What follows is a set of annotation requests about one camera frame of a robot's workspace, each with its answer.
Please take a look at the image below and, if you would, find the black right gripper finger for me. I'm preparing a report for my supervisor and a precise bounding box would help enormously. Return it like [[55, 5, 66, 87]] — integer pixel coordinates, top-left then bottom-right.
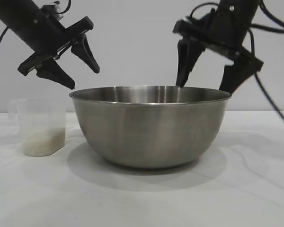
[[218, 58, 259, 95], [175, 37, 205, 89]]

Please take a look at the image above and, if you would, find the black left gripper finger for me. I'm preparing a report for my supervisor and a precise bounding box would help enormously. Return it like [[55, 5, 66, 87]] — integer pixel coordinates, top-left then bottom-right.
[[70, 35, 100, 74], [36, 58, 76, 90]]

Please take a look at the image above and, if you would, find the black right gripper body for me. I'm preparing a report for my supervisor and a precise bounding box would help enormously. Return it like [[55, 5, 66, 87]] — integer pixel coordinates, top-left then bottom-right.
[[172, 9, 264, 72]]

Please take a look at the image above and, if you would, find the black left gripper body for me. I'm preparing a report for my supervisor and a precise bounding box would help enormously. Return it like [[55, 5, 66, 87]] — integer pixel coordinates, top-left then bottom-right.
[[17, 8, 95, 76]]

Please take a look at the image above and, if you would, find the translucent plastic measuring cup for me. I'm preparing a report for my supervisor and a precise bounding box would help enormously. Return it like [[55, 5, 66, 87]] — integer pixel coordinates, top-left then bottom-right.
[[8, 97, 68, 157]]

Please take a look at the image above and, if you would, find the white uncooked rice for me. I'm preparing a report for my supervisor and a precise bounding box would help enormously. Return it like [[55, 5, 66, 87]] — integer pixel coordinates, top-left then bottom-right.
[[23, 127, 67, 157]]

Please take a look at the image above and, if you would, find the stainless steel mixing bowl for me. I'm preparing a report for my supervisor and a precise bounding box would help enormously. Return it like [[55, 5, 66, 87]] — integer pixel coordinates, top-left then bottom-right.
[[69, 85, 232, 169]]

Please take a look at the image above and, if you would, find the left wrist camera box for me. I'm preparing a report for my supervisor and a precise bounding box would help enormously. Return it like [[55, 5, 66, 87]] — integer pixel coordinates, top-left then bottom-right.
[[41, 0, 64, 21]]

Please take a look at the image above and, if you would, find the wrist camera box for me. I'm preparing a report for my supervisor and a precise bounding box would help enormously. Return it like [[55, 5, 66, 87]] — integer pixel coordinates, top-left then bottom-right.
[[41, 0, 64, 21], [183, 8, 218, 27]]

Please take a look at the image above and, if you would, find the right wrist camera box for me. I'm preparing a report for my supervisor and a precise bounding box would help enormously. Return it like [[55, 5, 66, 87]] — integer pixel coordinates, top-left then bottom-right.
[[183, 8, 218, 27]]

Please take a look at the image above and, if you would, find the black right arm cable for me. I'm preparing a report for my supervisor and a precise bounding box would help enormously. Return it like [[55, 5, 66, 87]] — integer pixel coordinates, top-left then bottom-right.
[[250, 0, 284, 34], [254, 70, 284, 132]]

